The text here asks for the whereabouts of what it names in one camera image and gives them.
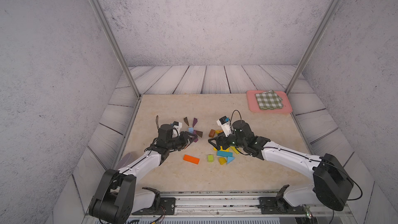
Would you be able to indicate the brown small wooden block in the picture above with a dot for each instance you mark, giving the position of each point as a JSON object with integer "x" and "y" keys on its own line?
{"x": 212, "y": 133}

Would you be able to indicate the pink tray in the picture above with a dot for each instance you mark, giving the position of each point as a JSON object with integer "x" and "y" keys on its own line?
{"x": 253, "y": 106}

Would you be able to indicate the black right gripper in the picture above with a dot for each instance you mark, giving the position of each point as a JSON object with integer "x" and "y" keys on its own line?
{"x": 218, "y": 142}

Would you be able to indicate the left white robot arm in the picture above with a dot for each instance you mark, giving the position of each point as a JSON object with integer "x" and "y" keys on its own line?
{"x": 116, "y": 197}

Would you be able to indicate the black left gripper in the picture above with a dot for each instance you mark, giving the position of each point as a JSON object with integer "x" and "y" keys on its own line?
{"x": 185, "y": 139}

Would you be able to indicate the left aluminium frame post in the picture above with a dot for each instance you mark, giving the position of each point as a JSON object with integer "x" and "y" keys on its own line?
{"x": 96, "y": 5}

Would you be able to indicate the lilac bowl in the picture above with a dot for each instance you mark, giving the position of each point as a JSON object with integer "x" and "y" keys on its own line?
{"x": 127, "y": 159}

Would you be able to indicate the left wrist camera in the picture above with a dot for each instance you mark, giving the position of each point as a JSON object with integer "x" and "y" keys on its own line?
{"x": 176, "y": 128}

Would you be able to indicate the right aluminium frame post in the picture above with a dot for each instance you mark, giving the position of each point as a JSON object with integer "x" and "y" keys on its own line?
{"x": 326, "y": 18}

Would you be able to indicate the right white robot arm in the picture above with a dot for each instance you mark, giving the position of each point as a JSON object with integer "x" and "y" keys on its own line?
{"x": 330, "y": 183}

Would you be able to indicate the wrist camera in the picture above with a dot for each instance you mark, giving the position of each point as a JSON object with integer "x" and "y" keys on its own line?
{"x": 176, "y": 128}
{"x": 224, "y": 123}

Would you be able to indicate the light blue triangle block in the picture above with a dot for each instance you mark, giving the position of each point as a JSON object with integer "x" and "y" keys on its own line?
{"x": 230, "y": 159}

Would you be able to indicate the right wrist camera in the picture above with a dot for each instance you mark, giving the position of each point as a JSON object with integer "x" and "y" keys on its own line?
{"x": 224, "y": 123}

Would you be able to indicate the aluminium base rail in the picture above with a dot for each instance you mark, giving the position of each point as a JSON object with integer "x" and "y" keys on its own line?
{"x": 236, "y": 207}

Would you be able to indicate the lime green long block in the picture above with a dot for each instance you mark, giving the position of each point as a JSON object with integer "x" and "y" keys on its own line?
{"x": 235, "y": 150}

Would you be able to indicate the brown slanted wooden block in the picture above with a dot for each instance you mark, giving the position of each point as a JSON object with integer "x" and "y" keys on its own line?
{"x": 199, "y": 133}

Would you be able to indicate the green checkered cloth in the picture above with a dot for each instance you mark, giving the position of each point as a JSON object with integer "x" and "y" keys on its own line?
{"x": 269, "y": 100}

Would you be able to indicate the yellow long wooden block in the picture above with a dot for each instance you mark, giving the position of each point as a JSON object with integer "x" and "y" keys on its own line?
{"x": 221, "y": 149}

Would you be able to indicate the orange long wooden block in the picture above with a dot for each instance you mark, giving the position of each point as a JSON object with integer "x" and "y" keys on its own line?
{"x": 191, "y": 159}

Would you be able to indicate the yellow small cube block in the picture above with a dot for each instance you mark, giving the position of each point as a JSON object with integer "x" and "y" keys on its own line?
{"x": 222, "y": 160}

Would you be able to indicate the teal long wooden block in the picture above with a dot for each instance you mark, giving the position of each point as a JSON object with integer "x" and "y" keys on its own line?
{"x": 222, "y": 153}

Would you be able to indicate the aluminium frame post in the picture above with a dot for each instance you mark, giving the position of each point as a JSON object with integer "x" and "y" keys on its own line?
{"x": 326, "y": 18}
{"x": 96, "y": 5}

